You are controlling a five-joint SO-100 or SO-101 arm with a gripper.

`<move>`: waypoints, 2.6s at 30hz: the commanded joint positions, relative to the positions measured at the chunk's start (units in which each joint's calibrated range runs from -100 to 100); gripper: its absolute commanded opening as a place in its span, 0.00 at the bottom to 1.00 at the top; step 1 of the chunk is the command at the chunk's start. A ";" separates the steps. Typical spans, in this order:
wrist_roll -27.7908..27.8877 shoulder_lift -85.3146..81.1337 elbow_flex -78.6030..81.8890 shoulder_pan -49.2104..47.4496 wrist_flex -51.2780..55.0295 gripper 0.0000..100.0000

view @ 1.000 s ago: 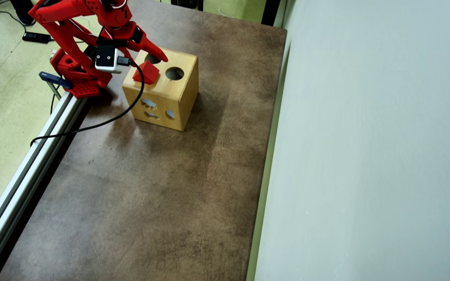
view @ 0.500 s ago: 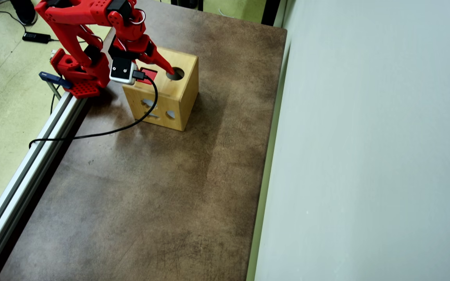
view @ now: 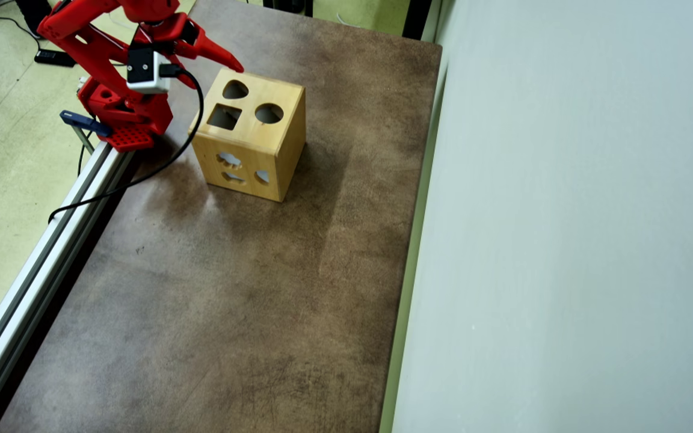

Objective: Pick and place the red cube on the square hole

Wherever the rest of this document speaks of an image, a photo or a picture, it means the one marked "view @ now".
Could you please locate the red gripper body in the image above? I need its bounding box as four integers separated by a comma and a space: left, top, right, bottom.
135, 13, 202, 58

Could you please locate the black box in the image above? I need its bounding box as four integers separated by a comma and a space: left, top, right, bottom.
262, 0, 315, 16

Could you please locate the wooden shape sorter box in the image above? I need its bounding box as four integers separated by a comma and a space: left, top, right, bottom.
188, 66, 307, 203

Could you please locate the black power adapter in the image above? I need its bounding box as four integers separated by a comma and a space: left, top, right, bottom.
34, 49, 76, 68

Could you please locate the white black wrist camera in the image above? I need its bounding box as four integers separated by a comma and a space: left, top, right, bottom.
126, 47, 171, 94

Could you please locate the black camera cable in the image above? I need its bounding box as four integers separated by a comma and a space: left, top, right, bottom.
48, 63, 205, 224

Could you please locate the blue handled clamp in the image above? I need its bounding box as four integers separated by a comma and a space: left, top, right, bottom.
60, 110, 112, 154

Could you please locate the black floor cable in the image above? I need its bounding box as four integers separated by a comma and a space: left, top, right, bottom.
0, 15, 43, 43

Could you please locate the black vertical post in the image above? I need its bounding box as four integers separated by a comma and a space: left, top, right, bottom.
402, 0, 433, 41

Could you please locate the aluminium profile rail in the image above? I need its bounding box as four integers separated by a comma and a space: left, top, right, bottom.
0, 140, 137, 433

